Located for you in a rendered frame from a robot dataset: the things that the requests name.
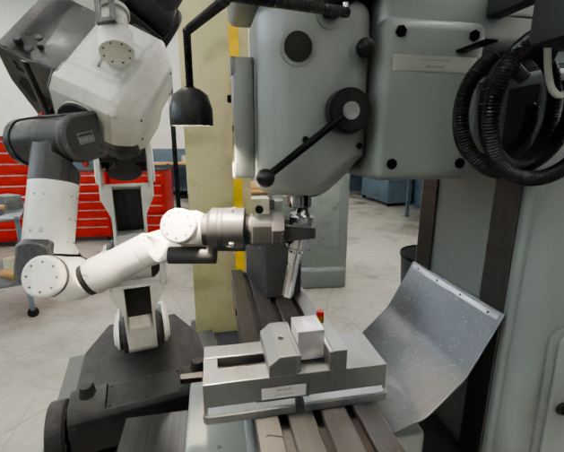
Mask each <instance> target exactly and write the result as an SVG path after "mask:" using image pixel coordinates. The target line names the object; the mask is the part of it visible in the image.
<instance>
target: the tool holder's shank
mask: <svg viewBox="0 0 564 452"><path fill-rule="evenodd" d="M302 254H303V252H302V251H301V250H294V249H291V248H290V249H288V264H287V269H286V275H285V280H284V285H283V290H282V295H283V297H285V298H292V297H293V293H294V289H295V283H296V279H297V273H298V269H299V262H300V259H301V257H302Z"/></svg>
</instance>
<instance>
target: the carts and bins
mask: <svg viewBox="0 0 564 452"><path fill-rule="evenodd" d="M24 204H25V202H23V201H22V195H16V194H1V195H0V222H13V221H14V223H15V229H16V233H17V239H18V242H20V241H21V239H22V229H21V224H20V219H21V217H22V215H23V213H24ZM416 249H417V245H410V246H406V247H403V248H401V249H400V255H401V282H402V280H403V278H404V277H405V275H406V273H407V272H408V270H409V268H410V266H411V264H412V262H413V261H415V258H416ZM13 263H14V256H9V257H6V258H3V259H1V260H0V289H3V288H9V287H14V286H20V285H22V284H21V283H20V282H19V281H18V280H17V279H16V277H15V276H14V274H13ZM28 298H29V303H30V309H29V310H28V316H29V317H36V316H37V315H38V314H39V309H38V308H36V307H35V304H34V299H33V297H32V296H30V295H29V294H28Z"/></svg>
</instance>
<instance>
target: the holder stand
mask: <svg viewBox="0 0 564 452"><path fill-rule="evenodd" d="M285 242H286V241H285V239H284V248H272V247H252V246H250V243H248V245H247V246H246V254H247V276H248V277H249V279H250V280H251V281H252V282H253V283H254V285H255V286H256V287H257V288H258V290H260V291H261V292H262V293H263V295H264V296H265V297H266V298H267V299H269V298H274V297H280V296H283V295H282V290H283V285H284V280H285V275H286V269H287V264H288V249H289V248H288V247H286V245H285ZM300 275H301V259H300V262H299V269H298V273H297V279H296V283H295V289H294V293H293V294H295V293H300Z"/></svg>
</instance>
